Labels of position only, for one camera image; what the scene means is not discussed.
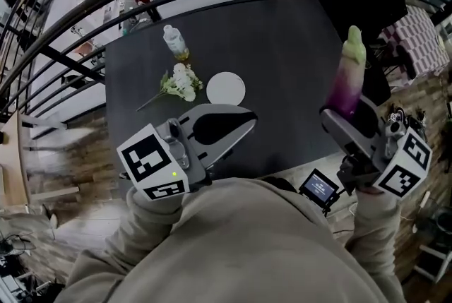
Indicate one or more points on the black bag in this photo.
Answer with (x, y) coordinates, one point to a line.
(378, 82)

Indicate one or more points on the small black screen device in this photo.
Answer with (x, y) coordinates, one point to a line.
(319, 188)

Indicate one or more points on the person's right forearm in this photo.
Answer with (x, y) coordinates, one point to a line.
(376, 224)

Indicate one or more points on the black table top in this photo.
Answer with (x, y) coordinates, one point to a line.
(282, 65)

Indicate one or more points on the person's beige sweatshirt torso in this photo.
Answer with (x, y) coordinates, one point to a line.
(229, 248)

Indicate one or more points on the purple eggplant with green stem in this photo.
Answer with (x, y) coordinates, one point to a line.
(346, 82)

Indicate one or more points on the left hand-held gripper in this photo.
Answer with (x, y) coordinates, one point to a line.
(152, 160)

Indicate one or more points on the white round coaster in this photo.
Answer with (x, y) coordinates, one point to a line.
(226, 88)

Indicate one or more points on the person's left forearm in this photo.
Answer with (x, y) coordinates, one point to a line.
(148, 224)

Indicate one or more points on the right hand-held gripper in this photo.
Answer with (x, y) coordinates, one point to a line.
(399, 174)

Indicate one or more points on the white artificial flower bouquet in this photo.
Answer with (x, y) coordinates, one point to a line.
(182, 82)

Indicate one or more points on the clear plastic bottle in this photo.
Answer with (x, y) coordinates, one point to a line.
(174, 42)

